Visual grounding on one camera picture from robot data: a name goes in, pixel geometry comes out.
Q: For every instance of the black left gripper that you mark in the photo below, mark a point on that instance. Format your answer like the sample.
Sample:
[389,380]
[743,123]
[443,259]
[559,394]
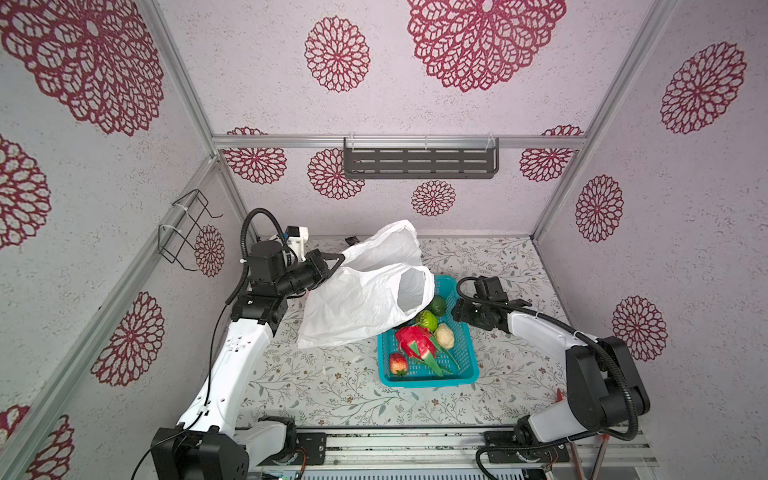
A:
[316,260]

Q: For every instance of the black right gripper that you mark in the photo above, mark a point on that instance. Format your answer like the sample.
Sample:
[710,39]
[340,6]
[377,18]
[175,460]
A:
[466,312]

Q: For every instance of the dark green avocado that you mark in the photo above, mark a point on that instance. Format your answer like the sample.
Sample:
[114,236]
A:
[438,306]

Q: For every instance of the beige potato fruit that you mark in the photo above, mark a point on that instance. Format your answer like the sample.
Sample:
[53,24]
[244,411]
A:
[444,336]

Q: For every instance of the light green fruit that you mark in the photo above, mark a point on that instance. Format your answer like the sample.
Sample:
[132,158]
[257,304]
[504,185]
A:
[426,319]

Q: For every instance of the white plastic bag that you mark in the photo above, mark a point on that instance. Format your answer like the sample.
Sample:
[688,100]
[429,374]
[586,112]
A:
[382,283]

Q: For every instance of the pink dragon fruit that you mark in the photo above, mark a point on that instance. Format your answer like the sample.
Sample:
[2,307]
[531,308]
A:
[420,344]

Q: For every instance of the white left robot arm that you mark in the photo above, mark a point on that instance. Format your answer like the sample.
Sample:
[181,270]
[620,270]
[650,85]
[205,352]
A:
[205,443]

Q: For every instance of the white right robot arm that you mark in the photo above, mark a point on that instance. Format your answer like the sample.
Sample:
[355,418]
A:
[605,394]

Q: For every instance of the teal plastic basket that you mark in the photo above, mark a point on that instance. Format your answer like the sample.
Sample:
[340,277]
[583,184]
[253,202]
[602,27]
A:
[420,376]

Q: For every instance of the red apple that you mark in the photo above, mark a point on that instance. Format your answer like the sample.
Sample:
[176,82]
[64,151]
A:
[398,365]

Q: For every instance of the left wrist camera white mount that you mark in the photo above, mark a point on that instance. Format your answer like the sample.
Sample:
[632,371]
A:
[296,238]

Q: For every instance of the black wire wall rack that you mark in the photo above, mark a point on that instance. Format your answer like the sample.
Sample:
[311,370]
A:
[173,238]

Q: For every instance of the metal base rail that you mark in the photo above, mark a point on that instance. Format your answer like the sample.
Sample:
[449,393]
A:
[457,452]

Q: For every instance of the grey wall shelf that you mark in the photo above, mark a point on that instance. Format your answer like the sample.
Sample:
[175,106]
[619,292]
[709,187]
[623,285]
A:
[425,163]

